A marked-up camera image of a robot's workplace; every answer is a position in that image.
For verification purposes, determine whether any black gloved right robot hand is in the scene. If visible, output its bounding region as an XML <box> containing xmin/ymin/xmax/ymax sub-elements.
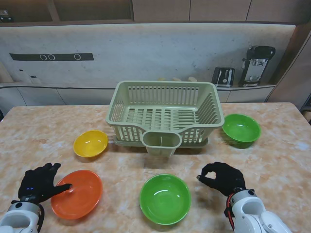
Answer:
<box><xmin>196</xmin><ymin>162</ymin><xmax>247</xmax><ymax>197</ymax></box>

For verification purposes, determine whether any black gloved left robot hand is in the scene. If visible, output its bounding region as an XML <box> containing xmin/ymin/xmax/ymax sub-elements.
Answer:
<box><xmin>18</xmin><ymin>162</ymin><xmax>73</xmax><ymax>203</ymax></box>

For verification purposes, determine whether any orange plastic bowl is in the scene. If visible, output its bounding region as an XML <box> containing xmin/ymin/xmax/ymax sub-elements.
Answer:
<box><xmin>51</xmin><ymin>169</ymin><xmax>103</xmax><ymax>220</ymax></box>

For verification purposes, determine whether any small deep green bowl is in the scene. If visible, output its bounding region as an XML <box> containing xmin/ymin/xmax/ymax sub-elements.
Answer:
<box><xmin>222</xmin><ymin>114</ymin><xmax>262</xmax><ymax>149</ymax></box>

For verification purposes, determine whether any yellow plastic bowl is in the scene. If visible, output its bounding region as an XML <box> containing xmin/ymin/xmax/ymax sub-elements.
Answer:
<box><xmin>73</xmin><ymin>130</ymin><xmax>109</xmax><ymax>158</ymax></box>

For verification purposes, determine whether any wide green plastic bowl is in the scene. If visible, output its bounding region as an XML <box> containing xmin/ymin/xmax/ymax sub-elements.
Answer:
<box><xmin>139</xmin><ymin>173</ymin><xmax>192</xmax><ymax>225</ymax></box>

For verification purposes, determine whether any pale green cutlery holder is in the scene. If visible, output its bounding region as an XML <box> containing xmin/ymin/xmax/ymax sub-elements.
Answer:
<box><xmin>141</xmin><ymin>130</ymin><xmax>182</xmax><ymax>157</ymax></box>

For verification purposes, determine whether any white kitchen counter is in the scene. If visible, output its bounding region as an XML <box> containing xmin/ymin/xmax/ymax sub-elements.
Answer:
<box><xmin>0</xmin><ymin>81</ymin><xmax>277</xmax><ymax>107</ymax></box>

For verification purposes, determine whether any black toaster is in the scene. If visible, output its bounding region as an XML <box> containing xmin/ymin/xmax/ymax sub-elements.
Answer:
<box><xmin>211</xmin><ymin>67</ymin><xmax>235</xmax><ymax>87</ymax></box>

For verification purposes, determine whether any black silver coffee machine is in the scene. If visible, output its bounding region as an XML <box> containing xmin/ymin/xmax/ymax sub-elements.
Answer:
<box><xmin>239</xmin><ymin>44</ymin><xmax>276</xmax><ymax>87</ymax></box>

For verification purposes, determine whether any pale green plastic dish rack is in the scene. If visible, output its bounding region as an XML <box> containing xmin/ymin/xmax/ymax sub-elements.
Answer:
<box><xmin>105</xmin><ymin>81</ymin><xmax>225</xmax><ymax>144</ymax></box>

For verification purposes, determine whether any small dark box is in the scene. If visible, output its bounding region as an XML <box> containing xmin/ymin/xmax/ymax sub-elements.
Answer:
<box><xmin>0</xmin><ymin>9</ymin><xmax>12</xmax><ymax>22</ymax></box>

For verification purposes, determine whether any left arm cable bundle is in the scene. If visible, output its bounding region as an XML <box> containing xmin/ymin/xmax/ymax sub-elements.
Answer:
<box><xmin>36</xmin><ymin>203</ymin><xmax>46</xmax><ymax>231</ymax></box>

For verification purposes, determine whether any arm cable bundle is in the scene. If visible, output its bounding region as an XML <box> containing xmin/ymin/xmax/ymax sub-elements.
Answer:
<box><xmin>36</xmin><ymin>203</ymin><xmax>46</xmax><ymax>231</ymax></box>
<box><xmin>225</xmin><ymin>194</ymin><xmax>236</xmax><ymax>231</ymax></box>

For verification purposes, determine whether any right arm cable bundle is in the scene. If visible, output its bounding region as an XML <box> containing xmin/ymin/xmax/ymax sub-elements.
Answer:
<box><xmin>225</xmin><ymin>194</ymin><xmax>236</xmax><ymax>231</ymax></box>

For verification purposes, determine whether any black wall strip with rings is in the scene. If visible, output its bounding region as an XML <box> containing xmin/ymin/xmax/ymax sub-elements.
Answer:
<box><xmin>9</xmin><ymin>52</ymin><xmax>94</xmax><ymax>61</ymax></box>

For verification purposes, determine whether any wooden wall cabinet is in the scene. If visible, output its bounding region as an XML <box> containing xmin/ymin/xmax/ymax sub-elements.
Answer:
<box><xmin>0</xmin><ymin>0</ymin><xmax>311</xmax><ymax>25</ymax></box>

